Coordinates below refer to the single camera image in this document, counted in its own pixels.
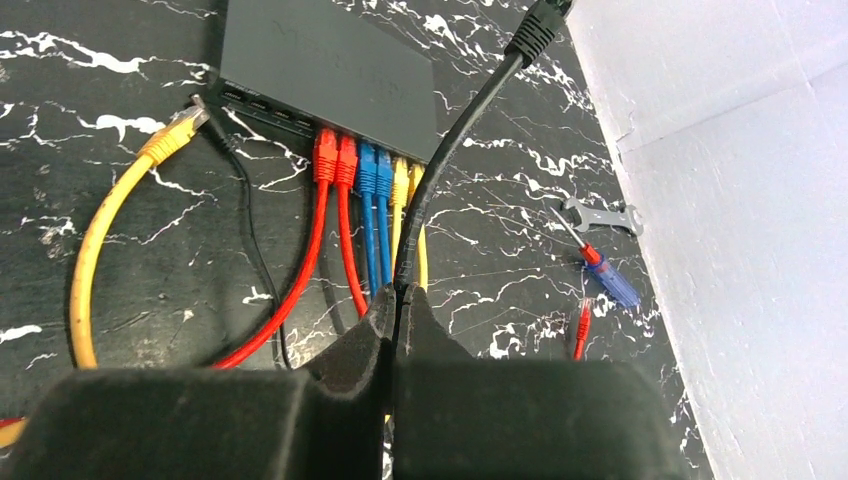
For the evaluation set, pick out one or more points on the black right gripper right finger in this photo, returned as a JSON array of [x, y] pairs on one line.
[[459, 417]]

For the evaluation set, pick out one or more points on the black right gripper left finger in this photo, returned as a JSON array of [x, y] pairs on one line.
[[323, 420]]

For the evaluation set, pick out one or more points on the black network switch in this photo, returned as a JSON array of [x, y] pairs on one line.
[[302, 65]]

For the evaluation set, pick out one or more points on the silver wrench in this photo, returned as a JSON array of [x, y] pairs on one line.
[[627, 218]]

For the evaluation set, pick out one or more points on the blue handled screwdriver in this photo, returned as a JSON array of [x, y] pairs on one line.
[[608, 276]]

